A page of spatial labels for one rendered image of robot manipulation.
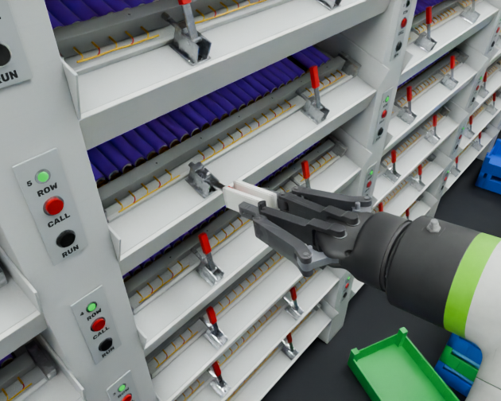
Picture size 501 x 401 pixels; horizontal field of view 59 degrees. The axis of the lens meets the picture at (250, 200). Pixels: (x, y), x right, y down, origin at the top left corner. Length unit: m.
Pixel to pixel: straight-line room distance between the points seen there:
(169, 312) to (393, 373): 0.94
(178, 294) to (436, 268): 0.44
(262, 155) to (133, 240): 0.24
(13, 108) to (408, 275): 0.35
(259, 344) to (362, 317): 0.58
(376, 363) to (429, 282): 1.12
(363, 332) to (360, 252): 1.15
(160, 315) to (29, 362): 0.18
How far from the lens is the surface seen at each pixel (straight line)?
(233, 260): 0.77
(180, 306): 0.72
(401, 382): 1.50
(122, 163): 0.60
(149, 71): 0.49
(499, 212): 2.21
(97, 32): 0.50
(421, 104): 1.31
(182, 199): 0.60
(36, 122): 0.41
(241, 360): 1.08
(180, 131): 0.65
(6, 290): 0.54
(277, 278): 0.98
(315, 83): 0.76
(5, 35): 0.38
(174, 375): 0.87
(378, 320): 1.61
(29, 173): 0.43
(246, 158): 0.67
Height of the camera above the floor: 1.27
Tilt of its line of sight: 40 degrees down
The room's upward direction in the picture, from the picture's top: straight up
